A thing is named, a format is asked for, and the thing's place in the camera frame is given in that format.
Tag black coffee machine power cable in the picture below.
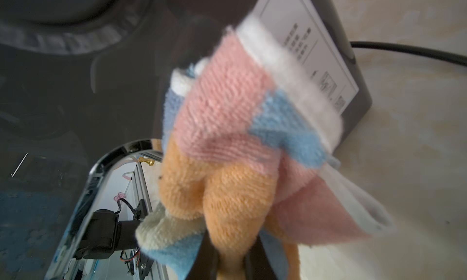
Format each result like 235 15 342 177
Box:
350 41 467 67

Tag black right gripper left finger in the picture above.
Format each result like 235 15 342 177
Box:
186 231 219 280

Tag grey steel coffee machine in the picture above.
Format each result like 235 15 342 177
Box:
1 0 372 280

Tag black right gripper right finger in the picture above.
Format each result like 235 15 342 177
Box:
243 236 277 280

